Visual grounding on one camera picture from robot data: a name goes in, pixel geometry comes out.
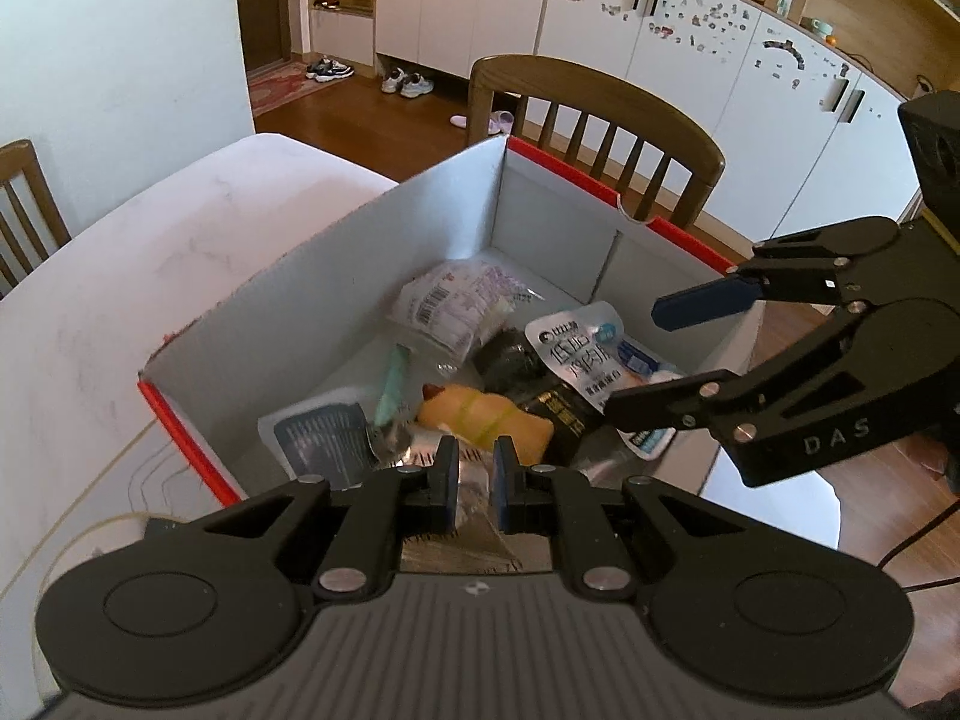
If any silver foil bag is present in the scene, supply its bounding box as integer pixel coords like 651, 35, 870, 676
368, 421, 551, 574

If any white patterned plastic bag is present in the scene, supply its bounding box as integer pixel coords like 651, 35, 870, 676
257, 385, 374, 491

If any white sausage snack pouch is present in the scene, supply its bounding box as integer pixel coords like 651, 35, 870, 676
524, 301, 680, 429

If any black gold snack packet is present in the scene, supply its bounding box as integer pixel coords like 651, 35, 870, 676
517, 379, 602, 466

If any pink white snack packet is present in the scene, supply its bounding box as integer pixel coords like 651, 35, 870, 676
389, 259, 542, 364

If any teal stick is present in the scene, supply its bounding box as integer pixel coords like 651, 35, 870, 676
371, 344, 410, 429

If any wooden chair beside box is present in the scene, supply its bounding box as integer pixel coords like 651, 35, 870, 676
466, 54, 726, 229

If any red cardboard box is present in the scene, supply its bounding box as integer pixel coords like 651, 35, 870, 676
140, 138, 758, 574

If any wooden chair at far side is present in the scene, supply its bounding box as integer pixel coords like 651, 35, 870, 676
0, 138, 71, 296

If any brown door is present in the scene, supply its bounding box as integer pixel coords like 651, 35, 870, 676
238, 0, 290, 75

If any wall cabinet shelving unit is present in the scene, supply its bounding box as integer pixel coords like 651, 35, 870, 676
340, 0, 958, 241

